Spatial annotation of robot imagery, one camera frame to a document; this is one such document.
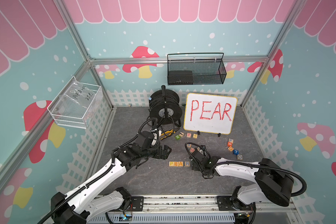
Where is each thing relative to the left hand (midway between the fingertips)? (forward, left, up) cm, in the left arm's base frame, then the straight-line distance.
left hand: (163, 151), depth 75 cm
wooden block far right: (+18, -46, -17) cm, 52 cm away
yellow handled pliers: (+26, -3, -18) cm, 31 cm away
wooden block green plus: (+20, -21, -16) cm, 33 cm away
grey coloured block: (+5, -48, -16) cm, 51 cm away
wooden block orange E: (0, -7, -17) cm, 18 cm away
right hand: (0, -20, -18) cm, 27 cm away
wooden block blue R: (0, -14, -16) cm, 22 cm away
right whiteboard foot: (+23, -39, -17) cm, 48 cm away
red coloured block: (+15, -45, -17) cm, 50 cm away
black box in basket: (+46, -9, +15) cm, 49 cm away
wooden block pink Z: (+22, -16, -17) cm, 32 cm away
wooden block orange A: (0, -10, -17) cm, 19 cm away
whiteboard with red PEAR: (+31, -31, -4) cm, 44 cm away
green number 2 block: (+19, -8, -17) cm, 27 cm away
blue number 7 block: (+8, -47, -16) cm, 50 cm away
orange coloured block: (+11, -44, -17) cm, 48 cm away
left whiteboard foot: (+24, -24, -16) cm, 37 cm away
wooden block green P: (0, -4, -17) cm, 17 cm away
